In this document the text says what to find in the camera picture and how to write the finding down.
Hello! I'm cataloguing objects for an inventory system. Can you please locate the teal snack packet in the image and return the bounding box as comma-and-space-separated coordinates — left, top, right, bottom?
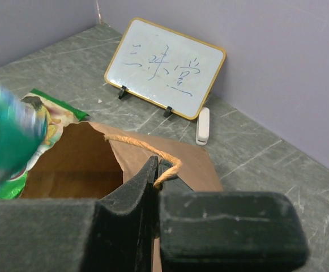
0, 85, 48, 184

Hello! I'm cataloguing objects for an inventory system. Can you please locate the brown paper bag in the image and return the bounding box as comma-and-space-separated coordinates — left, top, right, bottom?
19, 121, 224, 272

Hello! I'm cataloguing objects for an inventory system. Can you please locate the white eraser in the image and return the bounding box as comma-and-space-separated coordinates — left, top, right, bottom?
195, 107, 210, 146

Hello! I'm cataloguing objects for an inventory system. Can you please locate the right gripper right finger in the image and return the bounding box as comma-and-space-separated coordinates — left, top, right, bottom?
153, 175, 309, 271

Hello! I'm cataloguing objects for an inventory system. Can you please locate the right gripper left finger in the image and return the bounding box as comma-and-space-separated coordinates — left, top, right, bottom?
0, 156, 159, 271

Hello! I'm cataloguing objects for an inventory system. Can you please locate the small whiteboard yellow frame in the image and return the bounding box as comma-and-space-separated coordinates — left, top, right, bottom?
104, 18, 226, 120

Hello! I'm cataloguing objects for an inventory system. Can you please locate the green Chuba cassava chips bag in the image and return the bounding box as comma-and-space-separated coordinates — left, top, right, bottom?
0, 88, 88, 199

